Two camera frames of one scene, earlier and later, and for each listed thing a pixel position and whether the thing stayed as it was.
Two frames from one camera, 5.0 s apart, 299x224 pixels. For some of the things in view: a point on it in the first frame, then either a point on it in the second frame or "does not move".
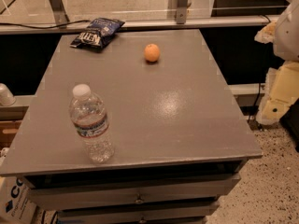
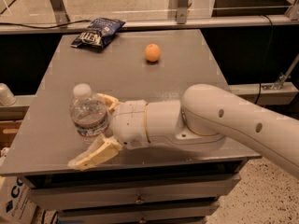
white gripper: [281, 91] to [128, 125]
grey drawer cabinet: [180, 143] does not move
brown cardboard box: [8, 130] does not move
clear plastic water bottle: [91, 117] does not move
